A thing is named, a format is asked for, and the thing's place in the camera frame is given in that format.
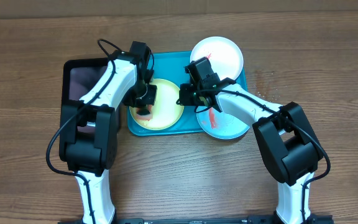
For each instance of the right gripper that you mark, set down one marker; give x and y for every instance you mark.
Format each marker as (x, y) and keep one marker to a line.
(186, 96)

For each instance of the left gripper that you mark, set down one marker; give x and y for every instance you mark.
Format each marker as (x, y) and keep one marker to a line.
(128, 100)

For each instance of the green and red sponge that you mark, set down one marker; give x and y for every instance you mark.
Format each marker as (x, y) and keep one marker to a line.
(144, 113)

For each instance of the yellow-green plate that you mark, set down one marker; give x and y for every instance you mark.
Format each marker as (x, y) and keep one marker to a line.
(165, 112)

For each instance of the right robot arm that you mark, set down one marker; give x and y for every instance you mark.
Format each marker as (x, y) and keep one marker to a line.
(287, 143)

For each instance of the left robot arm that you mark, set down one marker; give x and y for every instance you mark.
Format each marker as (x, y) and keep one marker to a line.
(92, 92)

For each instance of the teal plastic tray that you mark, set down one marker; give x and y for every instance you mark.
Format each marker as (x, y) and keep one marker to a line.
(170, 66)

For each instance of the black rectangular tray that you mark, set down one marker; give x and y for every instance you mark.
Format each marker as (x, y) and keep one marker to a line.
(80, 76)

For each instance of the light blue plate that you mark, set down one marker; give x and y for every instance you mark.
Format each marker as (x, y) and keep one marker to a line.
(214, 121)

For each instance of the white plate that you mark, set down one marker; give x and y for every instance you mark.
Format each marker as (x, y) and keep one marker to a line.
(224, 55)

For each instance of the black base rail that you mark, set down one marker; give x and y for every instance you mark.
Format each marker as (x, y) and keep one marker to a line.
(252, 219)

